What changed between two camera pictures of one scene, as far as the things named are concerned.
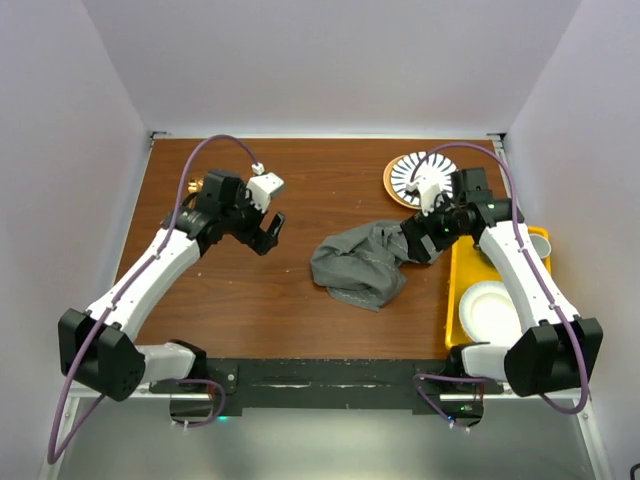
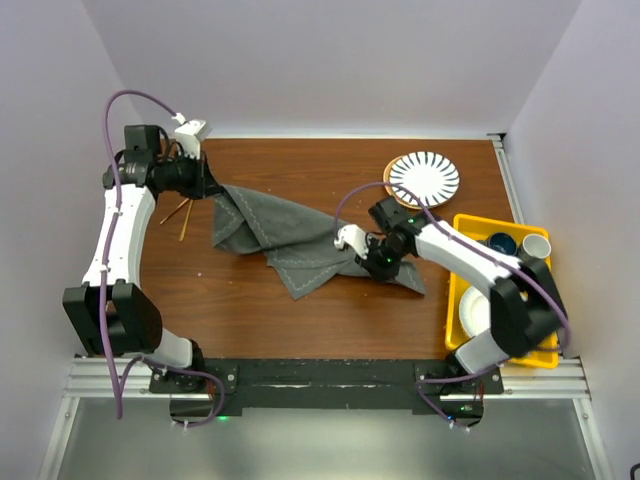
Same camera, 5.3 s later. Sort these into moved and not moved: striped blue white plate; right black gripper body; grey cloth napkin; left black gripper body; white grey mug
Moved: grey cloth napkin; left black gripper body; right black gripper body
Not moved: white grey mug; striped blue white plate
